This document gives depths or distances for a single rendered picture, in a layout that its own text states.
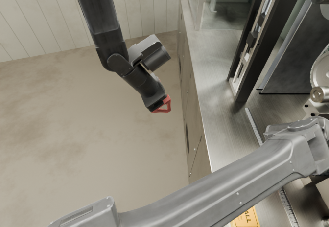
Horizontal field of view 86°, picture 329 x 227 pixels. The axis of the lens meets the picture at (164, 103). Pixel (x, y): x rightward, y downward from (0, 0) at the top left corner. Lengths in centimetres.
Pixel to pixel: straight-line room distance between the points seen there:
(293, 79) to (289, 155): 63
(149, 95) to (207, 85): 45
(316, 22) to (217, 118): 45
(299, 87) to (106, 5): 85
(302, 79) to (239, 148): 43
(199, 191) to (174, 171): 133
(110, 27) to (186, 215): 31
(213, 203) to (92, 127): 175
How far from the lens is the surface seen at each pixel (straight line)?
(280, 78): 90
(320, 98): 54
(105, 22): 36
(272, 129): 49
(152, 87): 47
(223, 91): 87
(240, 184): 27
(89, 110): 209
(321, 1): 64
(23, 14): 311
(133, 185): 156
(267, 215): 64
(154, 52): 42
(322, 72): 67
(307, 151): 36
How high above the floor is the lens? 147
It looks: 48 degrees down
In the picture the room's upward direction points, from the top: straight up
